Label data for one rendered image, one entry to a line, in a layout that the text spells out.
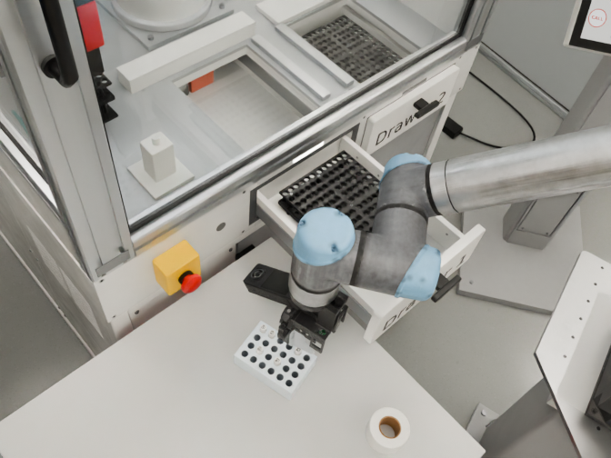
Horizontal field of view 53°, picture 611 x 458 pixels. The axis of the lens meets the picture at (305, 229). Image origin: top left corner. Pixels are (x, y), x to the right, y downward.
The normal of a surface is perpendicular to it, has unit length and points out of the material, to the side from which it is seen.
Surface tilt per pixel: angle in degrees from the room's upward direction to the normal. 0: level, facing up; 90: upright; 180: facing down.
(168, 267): 0
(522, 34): 90
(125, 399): 0
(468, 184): 55
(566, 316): 0
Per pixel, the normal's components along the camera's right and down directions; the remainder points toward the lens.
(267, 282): -0.31, -0.72
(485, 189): -0.40, 0.47
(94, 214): 0.67, 0.65
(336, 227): 0.09, -0.57
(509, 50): -0.80, 0.45
